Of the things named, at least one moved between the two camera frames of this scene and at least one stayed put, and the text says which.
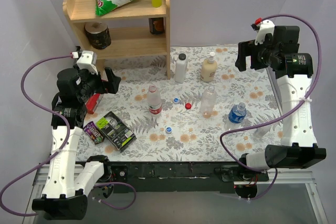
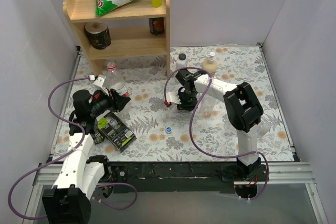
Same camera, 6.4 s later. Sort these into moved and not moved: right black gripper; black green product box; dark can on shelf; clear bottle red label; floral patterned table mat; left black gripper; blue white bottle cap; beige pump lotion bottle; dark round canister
Moved: clear bottle red label; left black gripper; right black gripper
Not moved: beige pump lotion bottle; dark round canister; black green product box; dark can on shelf; floral patterned table mat; blue white bottle cap
